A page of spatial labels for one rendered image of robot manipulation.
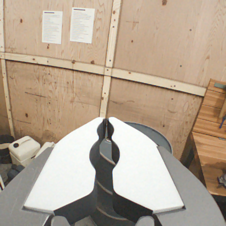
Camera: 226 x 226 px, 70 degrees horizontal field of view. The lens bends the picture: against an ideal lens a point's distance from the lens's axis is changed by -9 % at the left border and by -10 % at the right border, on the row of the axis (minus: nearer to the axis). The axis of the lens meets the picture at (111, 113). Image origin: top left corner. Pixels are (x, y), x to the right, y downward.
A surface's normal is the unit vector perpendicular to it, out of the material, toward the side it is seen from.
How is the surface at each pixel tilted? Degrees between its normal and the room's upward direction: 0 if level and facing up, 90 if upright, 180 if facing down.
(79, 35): 90
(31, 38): 90
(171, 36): 90
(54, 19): 90
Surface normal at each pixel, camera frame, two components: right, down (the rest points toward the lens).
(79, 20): -0.23, 0.42
